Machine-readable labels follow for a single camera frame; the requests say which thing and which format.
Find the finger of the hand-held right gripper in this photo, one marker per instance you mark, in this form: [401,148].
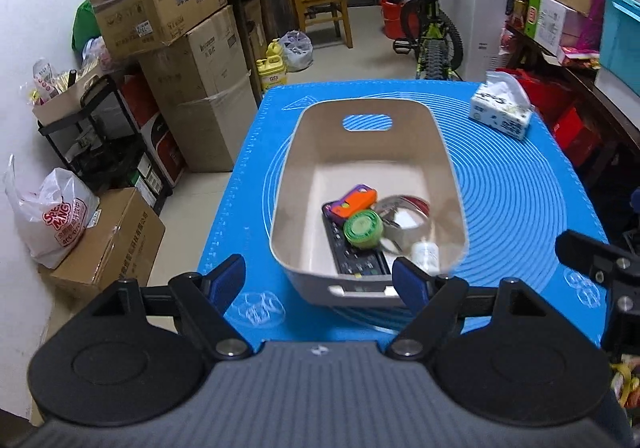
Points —
[580,248]

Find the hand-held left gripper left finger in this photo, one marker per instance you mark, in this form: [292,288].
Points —
[227,280]

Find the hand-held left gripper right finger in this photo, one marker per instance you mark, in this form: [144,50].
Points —
[407,283]

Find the white plastic bottle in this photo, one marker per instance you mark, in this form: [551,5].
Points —
[425,255]

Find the beige plastic basket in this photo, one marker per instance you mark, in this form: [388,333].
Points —
[370,153]

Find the black remote control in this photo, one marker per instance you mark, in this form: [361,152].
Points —
[357,260]

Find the green tape measure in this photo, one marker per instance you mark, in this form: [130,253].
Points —
[362,227]

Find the clear tape roll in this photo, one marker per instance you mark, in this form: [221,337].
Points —
[400,202]

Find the blue silicone baking mat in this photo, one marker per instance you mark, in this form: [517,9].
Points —
[510,188]

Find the orange purple toy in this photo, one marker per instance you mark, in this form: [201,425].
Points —
[355,200]

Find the red gift box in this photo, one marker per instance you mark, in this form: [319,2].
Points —
[575,138]

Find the black-printed cardboard box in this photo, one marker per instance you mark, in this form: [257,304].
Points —
[125,238]

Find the dark wooden shelf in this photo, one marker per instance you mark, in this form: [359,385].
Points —
[615,118]

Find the red white appliance carton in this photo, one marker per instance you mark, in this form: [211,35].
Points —
[160,143]

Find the white tissue pack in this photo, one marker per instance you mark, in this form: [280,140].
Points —
[500,116]

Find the red bag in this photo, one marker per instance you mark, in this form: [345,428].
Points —
[545,93]

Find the black metal rack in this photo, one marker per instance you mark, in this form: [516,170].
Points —
[107,168]

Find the white red-printed plastic bag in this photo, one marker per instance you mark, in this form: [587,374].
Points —
[55,213]

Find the teal plastic crate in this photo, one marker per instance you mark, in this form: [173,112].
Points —
[622,38]

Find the yellow oil jug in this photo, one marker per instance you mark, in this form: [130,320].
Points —
[272,71]

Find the plain brown cardboard box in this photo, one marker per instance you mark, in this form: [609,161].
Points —
[200,53]

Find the green white carton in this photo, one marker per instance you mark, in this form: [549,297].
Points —
[542,21]

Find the green black bicycle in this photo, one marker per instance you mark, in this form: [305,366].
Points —
[435,53]

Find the clear knotted plastic bag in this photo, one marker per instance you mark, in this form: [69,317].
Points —
[297,51]

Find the small snack-filled cardboard box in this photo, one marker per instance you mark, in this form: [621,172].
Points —
[60,106]

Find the red bucket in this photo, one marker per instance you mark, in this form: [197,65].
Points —
[392,23]

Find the white freezer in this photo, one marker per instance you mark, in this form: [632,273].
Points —
[480,3]

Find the green bag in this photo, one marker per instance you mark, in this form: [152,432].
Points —
[85,28]

